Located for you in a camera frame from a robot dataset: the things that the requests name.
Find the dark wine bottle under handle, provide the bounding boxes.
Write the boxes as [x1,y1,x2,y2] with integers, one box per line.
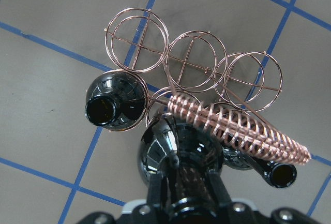
[222,146,297,188]

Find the dark wine bottle in basket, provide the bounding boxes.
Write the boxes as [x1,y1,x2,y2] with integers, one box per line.
[85,69,149,131]

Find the dark wine bottle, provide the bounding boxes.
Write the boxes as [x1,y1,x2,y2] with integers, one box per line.
[137,114,224,224]
[85,69,149,131]
[222,146,297,188]

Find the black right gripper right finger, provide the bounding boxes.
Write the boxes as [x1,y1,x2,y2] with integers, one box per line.
[206,171,231,206]

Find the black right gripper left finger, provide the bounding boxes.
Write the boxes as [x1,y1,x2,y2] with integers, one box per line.
[146,172,171,210]

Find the copper wire wine basket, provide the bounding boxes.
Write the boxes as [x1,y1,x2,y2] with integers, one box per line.
[104,8,311,165]

